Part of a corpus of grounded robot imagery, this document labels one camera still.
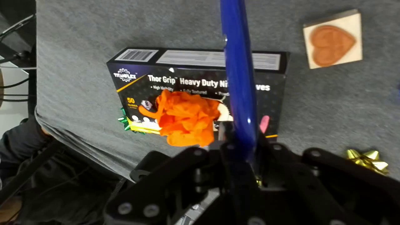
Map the black nitrile gloves box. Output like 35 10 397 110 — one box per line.
105 46 291 141

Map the grey table cloth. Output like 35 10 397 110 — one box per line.
35 0 400 181

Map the gold gift bow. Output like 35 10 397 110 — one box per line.
343 147 391 176

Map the green gift bow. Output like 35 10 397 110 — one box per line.
117 106 145 135

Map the blue marker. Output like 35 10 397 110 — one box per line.
218 0 260 163

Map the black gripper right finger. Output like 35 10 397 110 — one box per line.
248 142 400 225

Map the pink eraser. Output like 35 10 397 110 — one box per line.
257 115 271 135

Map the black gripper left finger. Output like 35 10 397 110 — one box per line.
102 142 251 225

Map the wooden heart stamp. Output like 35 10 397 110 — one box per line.
302 8 363 71

